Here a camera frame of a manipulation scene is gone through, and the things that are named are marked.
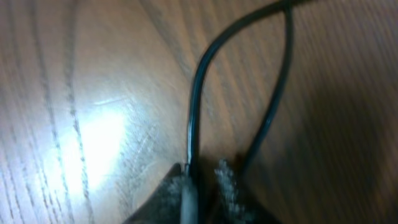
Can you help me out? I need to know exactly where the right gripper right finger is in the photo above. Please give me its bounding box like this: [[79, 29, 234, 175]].
[[213, 159, 280, 224]]

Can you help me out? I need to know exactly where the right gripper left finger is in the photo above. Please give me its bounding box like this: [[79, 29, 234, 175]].
[[124, 163, 193, 224]]

